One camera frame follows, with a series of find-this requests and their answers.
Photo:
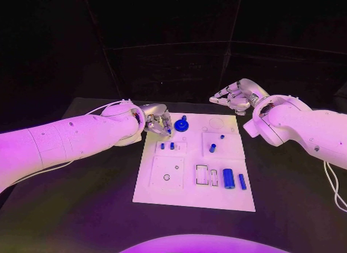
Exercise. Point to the blue gear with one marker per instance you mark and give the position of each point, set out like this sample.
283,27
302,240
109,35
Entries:
181,124

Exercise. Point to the white task board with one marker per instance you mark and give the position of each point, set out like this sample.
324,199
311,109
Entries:
194,162

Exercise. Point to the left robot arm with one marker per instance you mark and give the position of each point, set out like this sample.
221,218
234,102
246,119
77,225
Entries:
65,136

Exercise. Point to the tall blue peg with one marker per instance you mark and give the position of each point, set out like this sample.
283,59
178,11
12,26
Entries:
213,148

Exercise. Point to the thick blue cylinder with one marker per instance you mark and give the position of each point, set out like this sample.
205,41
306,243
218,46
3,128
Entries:
228,178

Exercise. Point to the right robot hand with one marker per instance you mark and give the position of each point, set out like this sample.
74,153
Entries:
244,94

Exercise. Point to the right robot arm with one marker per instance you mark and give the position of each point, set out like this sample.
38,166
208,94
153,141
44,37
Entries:
304,128

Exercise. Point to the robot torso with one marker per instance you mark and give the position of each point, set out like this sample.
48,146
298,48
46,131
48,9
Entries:
202,244

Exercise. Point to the thin blue cylinder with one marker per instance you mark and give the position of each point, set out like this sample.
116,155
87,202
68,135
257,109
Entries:
241,182

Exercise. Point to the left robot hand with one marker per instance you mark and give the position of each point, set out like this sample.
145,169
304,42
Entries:
158,116

